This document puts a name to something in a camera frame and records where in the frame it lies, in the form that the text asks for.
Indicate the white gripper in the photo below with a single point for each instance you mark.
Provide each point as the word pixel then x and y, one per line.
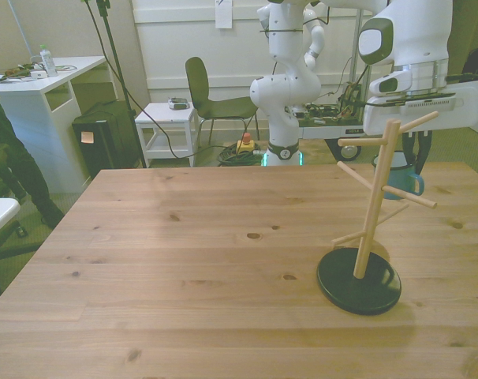
pixel 456 116

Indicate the blue enamel mug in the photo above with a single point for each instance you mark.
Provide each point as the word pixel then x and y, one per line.
pixel 400 177

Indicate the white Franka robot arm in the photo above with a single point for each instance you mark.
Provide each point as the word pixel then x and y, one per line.
pixel 284 91

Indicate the small white robot arm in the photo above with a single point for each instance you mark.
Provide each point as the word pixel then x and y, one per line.
pixel 317 39

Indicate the wooden mug tree black base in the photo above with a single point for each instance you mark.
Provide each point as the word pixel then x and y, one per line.
pixel 357 292

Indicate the wheeled cart with electronics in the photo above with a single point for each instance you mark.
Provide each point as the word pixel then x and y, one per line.
pixel 322 127

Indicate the yellow emergency stop button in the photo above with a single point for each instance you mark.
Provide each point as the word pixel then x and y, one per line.
pixel 247 145

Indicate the dark green chair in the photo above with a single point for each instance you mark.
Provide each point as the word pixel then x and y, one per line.
pixel 197 87

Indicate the white paper sheet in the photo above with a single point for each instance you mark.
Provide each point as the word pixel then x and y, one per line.
pixel 224 13

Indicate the white low side table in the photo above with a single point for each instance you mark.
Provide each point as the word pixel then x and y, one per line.
pixel 164 112

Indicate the black tripod stand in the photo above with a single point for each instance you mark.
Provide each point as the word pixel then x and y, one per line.
pixel 118 71

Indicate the black box with sticky note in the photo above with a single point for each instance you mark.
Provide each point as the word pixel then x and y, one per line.
pixel 105 146

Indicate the clear plastic bottle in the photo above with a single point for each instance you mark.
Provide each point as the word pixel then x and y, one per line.
pixel 48 63

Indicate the small white box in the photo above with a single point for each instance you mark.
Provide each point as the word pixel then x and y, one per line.
pixel 38 74

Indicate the white desk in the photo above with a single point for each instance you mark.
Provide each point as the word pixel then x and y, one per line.
pixel 30 118

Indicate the person in dark clothing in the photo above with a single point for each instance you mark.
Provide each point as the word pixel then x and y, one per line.
pixel 22 166

